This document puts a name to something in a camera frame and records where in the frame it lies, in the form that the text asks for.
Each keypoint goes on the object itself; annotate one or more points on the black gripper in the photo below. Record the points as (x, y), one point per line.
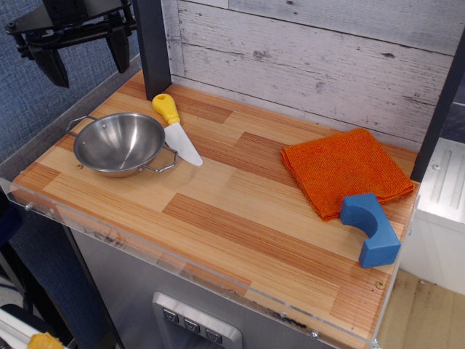
(58, 24)

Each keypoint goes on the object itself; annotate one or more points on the orange towel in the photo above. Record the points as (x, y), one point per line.
(332, 168)

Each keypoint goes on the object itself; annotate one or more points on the blue arch wooden block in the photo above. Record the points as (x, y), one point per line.
(365, 213)

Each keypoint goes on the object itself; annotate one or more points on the stainless steel colander bowl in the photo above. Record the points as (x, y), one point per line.
(120, 144)

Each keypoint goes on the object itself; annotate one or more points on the clear acrylic edge guard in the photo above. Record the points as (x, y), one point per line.
(36, 205)

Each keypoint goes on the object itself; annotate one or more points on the stainless steel cabinet front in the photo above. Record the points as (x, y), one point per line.
(126, 284)

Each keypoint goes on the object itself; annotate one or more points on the silver button control panel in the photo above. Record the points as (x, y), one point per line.
(183, 326)

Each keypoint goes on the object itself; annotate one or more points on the yellow object bottom left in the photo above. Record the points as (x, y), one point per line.
(44, 341)

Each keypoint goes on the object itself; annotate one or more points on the white ribbed appliance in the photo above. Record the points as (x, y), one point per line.
(434, 248)

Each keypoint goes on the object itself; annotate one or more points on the dark left vertical post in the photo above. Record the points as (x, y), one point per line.
(153, 48)

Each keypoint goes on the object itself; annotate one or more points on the dark vertical post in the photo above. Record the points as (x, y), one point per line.
(153, 48)
(440, 114)

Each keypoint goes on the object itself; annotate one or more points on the yellow handled toy knife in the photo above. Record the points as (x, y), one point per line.
(175, 136)

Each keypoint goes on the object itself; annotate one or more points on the dark right vertical post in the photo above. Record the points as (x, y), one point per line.
(440, 114)

